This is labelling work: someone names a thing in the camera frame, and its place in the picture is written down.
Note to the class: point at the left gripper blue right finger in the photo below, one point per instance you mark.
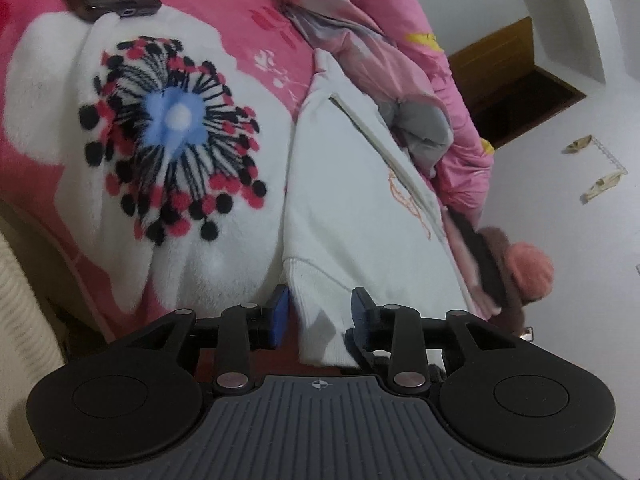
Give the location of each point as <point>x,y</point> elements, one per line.
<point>388,342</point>

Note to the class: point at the pink quilt with grey lining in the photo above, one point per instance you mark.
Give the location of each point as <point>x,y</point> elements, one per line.
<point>389,50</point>

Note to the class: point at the white t-shirt with orange bear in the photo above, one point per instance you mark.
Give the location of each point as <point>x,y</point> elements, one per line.
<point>357,214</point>

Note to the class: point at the yellowed tape strip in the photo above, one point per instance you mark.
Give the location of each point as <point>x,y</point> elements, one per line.
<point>602,185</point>
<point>578,145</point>

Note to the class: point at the pink fluffy pompom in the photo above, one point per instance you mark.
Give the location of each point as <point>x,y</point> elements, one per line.
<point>531,270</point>

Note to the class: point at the brown wooden door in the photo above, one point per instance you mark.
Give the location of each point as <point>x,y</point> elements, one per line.
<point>505,91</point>

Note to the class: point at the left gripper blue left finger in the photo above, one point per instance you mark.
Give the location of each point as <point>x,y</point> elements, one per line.
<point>244,329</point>

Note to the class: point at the black folded garment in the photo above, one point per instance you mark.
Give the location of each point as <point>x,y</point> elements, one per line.
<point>472,240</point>

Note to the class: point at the pink floral bed sheet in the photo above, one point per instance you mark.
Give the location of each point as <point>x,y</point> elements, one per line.
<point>154,150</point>

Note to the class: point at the brown plush toy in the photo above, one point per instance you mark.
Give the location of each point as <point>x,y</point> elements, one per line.
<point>498,281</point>

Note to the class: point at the yellowed tape strip lower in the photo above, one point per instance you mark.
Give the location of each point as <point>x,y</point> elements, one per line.
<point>602,185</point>

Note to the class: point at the cream knitted cloth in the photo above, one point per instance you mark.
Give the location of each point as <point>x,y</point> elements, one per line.
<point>30,336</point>

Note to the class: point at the yellowed tape strip upper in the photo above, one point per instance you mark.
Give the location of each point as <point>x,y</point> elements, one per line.
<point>578,145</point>

